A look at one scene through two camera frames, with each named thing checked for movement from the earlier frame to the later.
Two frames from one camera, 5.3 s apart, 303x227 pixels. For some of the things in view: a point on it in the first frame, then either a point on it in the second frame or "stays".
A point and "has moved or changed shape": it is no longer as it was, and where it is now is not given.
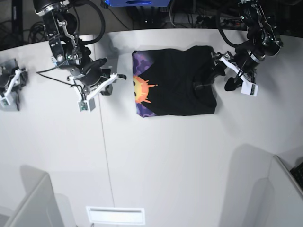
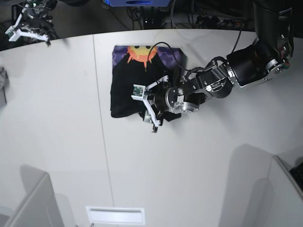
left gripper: (244, 62) -> (169, 100)
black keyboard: (297, 171) stays
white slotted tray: (116, 215) stays
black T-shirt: (163, 80) has moved or changed shape
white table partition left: (39, 208) stays
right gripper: (91, 78) -> (35, 20)
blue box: (137, 3) stays
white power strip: (205, 20) stays
